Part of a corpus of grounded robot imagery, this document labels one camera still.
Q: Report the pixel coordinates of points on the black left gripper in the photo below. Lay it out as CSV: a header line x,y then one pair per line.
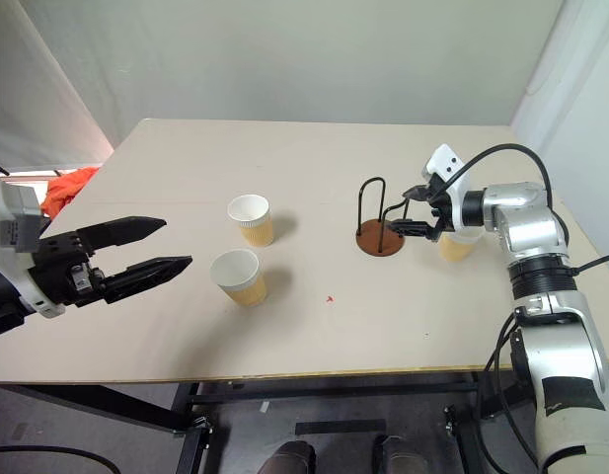
x,y
62,269

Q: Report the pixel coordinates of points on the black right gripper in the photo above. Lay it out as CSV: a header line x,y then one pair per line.
x,y
443,217

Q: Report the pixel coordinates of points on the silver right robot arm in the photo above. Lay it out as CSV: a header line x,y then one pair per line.
x,y
555,321

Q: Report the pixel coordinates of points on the brown paper cup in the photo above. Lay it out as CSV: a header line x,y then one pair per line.
x,y
454,252
240,284
252,227

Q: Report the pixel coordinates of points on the orange cloth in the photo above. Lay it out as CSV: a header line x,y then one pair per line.
x,y
64,190

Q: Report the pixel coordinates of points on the black flat bar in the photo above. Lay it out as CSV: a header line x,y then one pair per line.
x,y
341,427

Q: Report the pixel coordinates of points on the dark rounded shape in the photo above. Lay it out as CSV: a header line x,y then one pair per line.
x,y
289,459

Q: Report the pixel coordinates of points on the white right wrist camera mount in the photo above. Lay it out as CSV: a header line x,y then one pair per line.
x,y
444,163

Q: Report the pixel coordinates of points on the black metal table frame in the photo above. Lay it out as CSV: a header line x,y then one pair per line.
x,y
195,405

